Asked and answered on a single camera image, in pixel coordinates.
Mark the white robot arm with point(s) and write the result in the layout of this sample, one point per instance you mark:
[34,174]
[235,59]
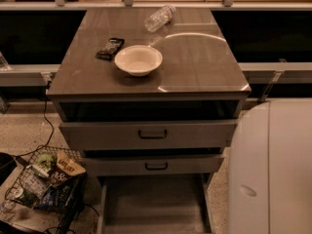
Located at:
[270,169]

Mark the grey drawer cabinet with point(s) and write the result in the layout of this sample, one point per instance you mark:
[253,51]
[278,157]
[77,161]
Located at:
[198,79]

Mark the top grey drawer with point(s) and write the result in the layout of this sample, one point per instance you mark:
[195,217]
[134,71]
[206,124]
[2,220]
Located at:
[148,135]

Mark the middle grey drawer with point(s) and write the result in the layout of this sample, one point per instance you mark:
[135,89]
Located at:
[154,165]

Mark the bottom open grey drawer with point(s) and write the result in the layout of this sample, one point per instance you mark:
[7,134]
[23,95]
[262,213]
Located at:
[155,204]

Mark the white bowl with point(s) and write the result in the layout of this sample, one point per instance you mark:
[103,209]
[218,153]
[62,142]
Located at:
[138,60]

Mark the dark snack bar wrapper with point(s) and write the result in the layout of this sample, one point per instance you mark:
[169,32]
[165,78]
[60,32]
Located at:
[110,49]

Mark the clear plastic water bottle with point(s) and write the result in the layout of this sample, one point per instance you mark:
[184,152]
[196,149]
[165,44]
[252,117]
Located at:
[159,18]

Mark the tan chip bag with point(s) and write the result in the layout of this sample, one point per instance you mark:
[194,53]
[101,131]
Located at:
[64,170]

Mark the green snack pouch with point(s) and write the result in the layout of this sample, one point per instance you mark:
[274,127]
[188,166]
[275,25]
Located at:
[46,161]

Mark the blue snack packet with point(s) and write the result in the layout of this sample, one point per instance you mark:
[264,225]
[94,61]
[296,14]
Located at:
[55,199]

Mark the green can in basket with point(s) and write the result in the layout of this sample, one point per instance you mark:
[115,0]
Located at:
[25,197]

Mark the black wire basket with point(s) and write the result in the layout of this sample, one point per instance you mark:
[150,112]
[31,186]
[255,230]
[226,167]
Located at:
[37,181]

